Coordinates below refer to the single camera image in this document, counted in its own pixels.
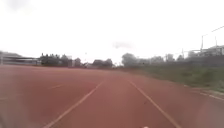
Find row of trees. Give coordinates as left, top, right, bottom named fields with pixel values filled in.
left=38, top=51, right=186, bottom=69

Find pole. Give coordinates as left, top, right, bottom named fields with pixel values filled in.
left=200, top=35, right=204, bottom=52

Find long low building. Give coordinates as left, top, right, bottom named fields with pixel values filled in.
left=0, top=55, right=41, bottom=66

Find grey kerb strip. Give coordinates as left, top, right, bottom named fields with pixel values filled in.
left=182, top=83, right=224, bottom=102

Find overhead wires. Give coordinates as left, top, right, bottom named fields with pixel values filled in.
left=173, top=25, right=224, bottom=56

